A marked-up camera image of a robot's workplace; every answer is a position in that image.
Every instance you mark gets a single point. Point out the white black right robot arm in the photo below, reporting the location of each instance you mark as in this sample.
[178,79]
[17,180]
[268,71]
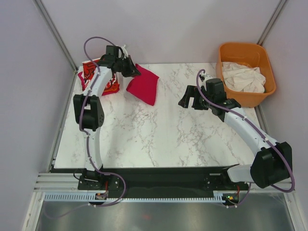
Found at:
[272,159]

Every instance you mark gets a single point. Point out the aluminium corner post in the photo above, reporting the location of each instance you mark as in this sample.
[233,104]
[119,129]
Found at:
[53,29]
[272,21]

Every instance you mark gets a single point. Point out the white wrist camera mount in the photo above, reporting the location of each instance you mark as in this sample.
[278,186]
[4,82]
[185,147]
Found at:
[203,78]

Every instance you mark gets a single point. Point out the right aluminium corner post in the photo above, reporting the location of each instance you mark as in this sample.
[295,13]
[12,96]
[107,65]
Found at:
[272,21]

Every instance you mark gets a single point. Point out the crimson red t-shirt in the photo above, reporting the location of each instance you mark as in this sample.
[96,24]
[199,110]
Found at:
[144,86]

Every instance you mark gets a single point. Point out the white slotted cable duct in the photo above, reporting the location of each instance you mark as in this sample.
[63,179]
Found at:
[96,198]

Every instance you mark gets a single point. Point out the white crumpled cloth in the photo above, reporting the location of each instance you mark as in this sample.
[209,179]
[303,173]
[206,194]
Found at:
[241,78]

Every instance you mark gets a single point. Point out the orange plastic basket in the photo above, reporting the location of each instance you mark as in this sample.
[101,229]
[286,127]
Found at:
[250,55]

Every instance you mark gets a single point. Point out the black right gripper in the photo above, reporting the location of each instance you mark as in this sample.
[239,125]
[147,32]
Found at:
[191,91]

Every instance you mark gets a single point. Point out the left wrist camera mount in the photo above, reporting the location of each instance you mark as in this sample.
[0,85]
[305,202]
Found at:
[124,52]

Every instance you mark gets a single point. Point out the red Coca-Cola folded shirt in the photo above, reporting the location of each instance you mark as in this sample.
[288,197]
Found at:
[99,80]

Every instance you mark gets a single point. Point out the aluminium frame rail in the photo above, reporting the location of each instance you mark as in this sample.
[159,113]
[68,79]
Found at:
[135,179]

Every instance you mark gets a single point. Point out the left aluminium corner post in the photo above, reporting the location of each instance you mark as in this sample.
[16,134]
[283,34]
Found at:
[53,29]

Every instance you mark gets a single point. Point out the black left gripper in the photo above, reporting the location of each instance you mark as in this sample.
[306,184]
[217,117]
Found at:
[132,71]

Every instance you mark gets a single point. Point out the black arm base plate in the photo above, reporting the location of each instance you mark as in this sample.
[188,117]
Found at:
[153,193]

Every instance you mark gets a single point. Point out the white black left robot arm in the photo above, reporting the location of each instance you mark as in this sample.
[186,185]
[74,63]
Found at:
[89,113]

